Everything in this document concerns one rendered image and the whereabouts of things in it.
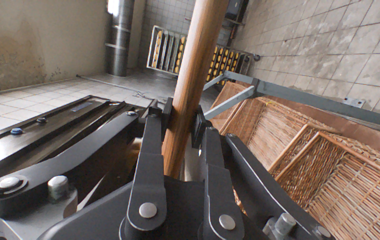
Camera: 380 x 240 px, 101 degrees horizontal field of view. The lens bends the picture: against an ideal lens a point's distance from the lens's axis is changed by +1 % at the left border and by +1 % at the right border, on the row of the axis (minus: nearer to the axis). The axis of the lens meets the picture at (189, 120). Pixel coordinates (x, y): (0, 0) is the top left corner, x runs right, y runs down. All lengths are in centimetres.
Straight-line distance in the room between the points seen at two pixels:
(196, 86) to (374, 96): 142
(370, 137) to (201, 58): 67
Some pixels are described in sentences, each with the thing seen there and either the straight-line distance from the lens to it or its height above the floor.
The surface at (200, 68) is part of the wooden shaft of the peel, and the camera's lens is 17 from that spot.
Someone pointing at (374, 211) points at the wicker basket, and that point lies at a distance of 73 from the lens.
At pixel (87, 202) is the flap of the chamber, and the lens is 61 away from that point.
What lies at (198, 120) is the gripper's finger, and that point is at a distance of 16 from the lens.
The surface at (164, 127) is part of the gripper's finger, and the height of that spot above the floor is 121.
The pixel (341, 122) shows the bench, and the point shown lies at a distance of 82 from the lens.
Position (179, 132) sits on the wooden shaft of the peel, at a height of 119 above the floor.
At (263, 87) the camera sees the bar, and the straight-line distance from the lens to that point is 60.
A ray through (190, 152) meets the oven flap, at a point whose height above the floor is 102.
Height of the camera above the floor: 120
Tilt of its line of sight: 7 degrees down
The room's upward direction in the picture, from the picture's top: 77 degrees counter-clockwise
